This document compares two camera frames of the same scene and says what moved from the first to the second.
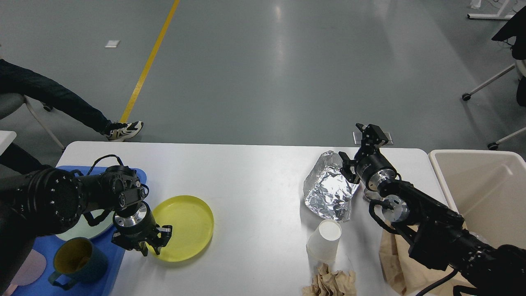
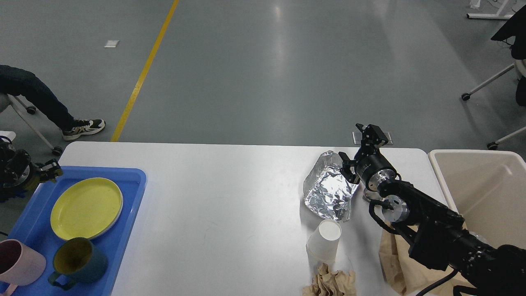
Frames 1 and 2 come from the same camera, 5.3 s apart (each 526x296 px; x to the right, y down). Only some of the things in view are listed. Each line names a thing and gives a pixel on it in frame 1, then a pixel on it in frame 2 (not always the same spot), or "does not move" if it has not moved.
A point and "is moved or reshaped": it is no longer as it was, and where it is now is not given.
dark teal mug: [77, 260] does not move
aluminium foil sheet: [327, 190] does not move
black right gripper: [370, 164] does not move
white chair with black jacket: [514, 30] does not move
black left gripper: [129, 232] → [17, 169]
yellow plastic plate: [192, 224] is moved or reshaped
